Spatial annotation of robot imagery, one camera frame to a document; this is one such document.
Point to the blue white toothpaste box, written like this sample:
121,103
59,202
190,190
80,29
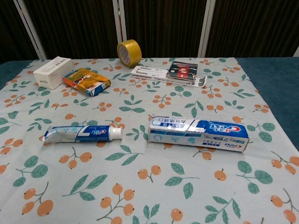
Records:
198,135

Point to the blue white toothpaste tube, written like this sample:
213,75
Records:
81,134

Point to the white flat toothbrush pack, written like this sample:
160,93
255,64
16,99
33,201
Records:
147,71

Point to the dark pack with red label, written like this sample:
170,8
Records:
182,70

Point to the yellow packing tape roll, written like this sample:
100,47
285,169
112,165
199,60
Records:
133,50

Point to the orange yellow blue carton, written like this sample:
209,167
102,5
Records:
88,80

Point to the floral fruit print tablecloth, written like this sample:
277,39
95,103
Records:
149,186

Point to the small white carton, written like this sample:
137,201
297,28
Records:
52,72

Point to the white partition frame post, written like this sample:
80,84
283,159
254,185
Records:
118,21
30,28
206,28

